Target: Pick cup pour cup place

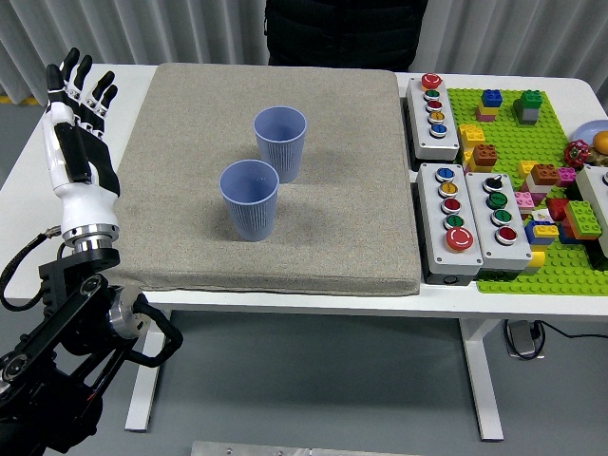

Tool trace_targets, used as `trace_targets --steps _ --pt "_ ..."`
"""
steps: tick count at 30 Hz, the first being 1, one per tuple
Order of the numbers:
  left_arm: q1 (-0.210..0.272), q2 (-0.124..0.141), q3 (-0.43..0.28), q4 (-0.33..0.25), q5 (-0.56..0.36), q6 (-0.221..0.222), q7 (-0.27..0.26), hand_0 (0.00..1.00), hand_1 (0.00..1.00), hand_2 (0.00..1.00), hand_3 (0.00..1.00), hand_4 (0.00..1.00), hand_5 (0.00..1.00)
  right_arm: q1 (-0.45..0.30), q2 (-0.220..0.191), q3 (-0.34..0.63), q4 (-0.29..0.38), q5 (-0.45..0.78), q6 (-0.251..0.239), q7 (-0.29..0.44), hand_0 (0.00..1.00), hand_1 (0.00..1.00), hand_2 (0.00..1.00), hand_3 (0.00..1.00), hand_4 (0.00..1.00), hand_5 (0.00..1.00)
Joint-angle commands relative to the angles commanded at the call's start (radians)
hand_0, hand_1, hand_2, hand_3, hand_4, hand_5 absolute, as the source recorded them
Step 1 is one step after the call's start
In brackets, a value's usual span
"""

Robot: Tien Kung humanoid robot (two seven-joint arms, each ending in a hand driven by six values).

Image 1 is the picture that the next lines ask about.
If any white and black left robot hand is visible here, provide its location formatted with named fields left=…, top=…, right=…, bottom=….
left=43, top=47, right=123, bottom=235

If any blue ribbed plastic cup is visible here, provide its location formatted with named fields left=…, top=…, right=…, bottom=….
left=218, top=159, right=280, bottom=242
left=253, top=105, right=308, bottom=184

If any white table leg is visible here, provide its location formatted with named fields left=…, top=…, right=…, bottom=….
left=458, top=317, right=504, bottom=442
left=123, top=308, right=172, bottom=432

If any grey-brown fabric mat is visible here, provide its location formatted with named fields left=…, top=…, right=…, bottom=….
left=107, top=62, right=423, bottom=298

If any person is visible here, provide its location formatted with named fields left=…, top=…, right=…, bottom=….
left=264, top=0, right=429, bottom=73

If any grey five-button control box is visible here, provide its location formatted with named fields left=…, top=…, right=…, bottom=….
left=416, top=161, right=485, bottom=286
left=402, top=73, right=461, bottom=162

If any yellow toy brick stack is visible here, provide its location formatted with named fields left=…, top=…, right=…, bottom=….
left=458, top=123, right=485, bottom=154

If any brown and orange toy brick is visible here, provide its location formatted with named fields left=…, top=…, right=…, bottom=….
left=467, top=143, right=500, bottom=173

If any blue yellow pink brick stack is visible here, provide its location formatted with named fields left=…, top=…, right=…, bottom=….
left=476, top=88, right=504, bottom=123

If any green toy brick baseplate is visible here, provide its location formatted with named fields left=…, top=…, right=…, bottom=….
left=446, top=87, right=608, bottom=298

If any grey control box with knob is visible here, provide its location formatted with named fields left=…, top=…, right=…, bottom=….
left=464, top=171, right=533, bottom=279

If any green and grey brick stack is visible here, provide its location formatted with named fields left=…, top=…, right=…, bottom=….
left=512, top=88, right=543, bottom=125

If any yellow rounded toy brick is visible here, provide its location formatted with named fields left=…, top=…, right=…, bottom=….
left=523, top=250, right=546, bottom=277

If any grey power adapter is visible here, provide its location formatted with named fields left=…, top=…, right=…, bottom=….
left=503, top=318, right=547, bottom=361

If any brown and white brick stack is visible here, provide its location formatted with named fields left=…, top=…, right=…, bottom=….
left=529, top=163, right=561, bottom=194

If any blue and yellow brick stack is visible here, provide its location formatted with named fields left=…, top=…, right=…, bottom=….
left=523, top=220, right=561, bottom=247

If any white pleated curtain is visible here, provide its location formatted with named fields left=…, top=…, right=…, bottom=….
left=0, top=0, right=608, bottom=115

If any red toy brick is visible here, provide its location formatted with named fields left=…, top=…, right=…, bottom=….
left=544, top=198, right=571, bottom=223

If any red toy valve wheel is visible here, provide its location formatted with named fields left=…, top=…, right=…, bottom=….
left=563, top=139, right=592, bottom=167

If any green and orange brick stack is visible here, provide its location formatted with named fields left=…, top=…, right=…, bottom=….
left=563, top=199, right=603, bottom=241

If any pale blue plate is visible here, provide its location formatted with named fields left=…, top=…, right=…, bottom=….
left=572, top=120, right=608, bottom=143

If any white control box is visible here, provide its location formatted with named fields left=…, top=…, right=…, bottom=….
left=574, top=164, right=608, bottom=260

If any toy burger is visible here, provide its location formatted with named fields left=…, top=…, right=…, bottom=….
left=591, top=131, right=608, bottom=167

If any black power cable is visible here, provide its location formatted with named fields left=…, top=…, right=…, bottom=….
left=534, top=320, right=608, bottom=339

